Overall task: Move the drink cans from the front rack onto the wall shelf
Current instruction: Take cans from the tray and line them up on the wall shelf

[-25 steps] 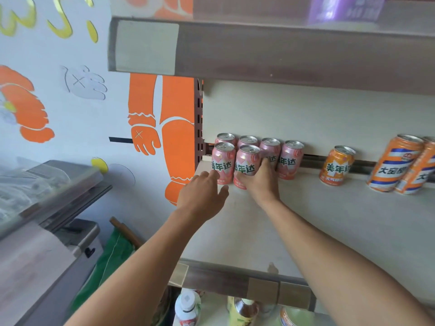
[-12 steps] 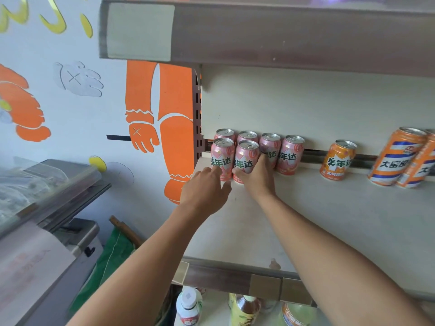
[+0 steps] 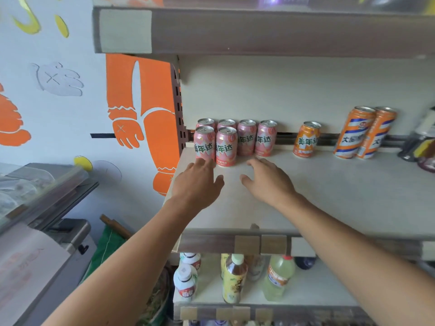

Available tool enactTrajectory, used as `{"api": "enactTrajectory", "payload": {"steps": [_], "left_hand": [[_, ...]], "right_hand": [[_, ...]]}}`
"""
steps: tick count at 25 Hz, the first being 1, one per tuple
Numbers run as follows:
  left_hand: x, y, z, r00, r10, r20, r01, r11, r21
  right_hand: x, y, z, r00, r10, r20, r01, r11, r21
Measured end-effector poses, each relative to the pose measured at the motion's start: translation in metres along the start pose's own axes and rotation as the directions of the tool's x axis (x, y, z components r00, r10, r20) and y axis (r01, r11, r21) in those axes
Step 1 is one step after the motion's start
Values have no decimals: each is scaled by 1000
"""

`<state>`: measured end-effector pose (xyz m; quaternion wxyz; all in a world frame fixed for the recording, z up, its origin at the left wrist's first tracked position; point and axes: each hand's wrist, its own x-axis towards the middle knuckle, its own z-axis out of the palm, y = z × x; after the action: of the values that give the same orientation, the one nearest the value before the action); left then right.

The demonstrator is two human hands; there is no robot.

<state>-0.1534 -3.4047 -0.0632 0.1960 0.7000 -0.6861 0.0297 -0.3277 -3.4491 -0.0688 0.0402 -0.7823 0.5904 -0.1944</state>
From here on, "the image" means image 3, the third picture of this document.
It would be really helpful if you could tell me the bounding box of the person's left forearm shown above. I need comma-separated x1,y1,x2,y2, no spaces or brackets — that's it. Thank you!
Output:
42,197,198,326

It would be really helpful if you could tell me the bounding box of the clear round disc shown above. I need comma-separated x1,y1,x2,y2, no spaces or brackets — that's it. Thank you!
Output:
92,160,122,184

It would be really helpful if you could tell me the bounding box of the yellow label tea bottle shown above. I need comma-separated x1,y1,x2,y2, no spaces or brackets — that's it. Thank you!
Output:
222,254,249,304

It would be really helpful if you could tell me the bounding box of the person's left hand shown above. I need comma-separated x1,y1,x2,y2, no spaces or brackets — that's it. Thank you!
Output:
169,158,225,213

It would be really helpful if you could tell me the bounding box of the person's right forearm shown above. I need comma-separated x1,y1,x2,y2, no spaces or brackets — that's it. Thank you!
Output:
275,193,435,326

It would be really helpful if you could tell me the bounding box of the cluster of white milk bottles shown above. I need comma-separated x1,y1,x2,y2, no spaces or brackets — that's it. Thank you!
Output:
173,253,202,302

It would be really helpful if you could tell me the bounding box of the small orange can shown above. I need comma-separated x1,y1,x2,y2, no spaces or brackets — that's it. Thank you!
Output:
293,121,322,158

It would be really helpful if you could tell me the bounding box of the yellow round disc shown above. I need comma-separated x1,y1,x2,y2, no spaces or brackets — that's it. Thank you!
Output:
73,155,93,173

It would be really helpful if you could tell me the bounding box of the pale green drink bottle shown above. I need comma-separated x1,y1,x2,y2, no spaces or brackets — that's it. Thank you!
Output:
261,255,296,302

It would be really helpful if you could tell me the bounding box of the row of red cans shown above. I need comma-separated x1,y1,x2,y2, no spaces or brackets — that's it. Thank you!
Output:
193,118,278,168

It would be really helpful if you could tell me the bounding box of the tall orange striped can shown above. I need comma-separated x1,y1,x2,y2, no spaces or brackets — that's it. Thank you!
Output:
333,106,377,159
356,106,397,159

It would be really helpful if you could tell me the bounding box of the steel counter machine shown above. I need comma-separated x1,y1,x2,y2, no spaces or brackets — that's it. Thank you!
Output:
0,219,97,326

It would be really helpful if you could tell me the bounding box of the small clear bottle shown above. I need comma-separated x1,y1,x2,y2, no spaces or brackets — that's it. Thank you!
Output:
246,255,266,282

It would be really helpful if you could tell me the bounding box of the wooden stick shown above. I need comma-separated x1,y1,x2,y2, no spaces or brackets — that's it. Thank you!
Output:
99,214,131,239

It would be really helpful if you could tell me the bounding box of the clear food display cover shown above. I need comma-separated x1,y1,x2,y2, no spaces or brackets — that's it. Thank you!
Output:
0,162,100,231

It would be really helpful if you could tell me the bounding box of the person's right hand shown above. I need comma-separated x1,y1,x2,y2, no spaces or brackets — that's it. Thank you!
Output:
239,157,300,209

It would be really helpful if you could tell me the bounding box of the white paper notice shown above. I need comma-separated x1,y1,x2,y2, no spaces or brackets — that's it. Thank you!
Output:
0,222,71,326

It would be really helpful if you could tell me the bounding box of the row of tall drink bottles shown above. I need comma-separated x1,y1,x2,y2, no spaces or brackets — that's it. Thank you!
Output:
397,106,435,173

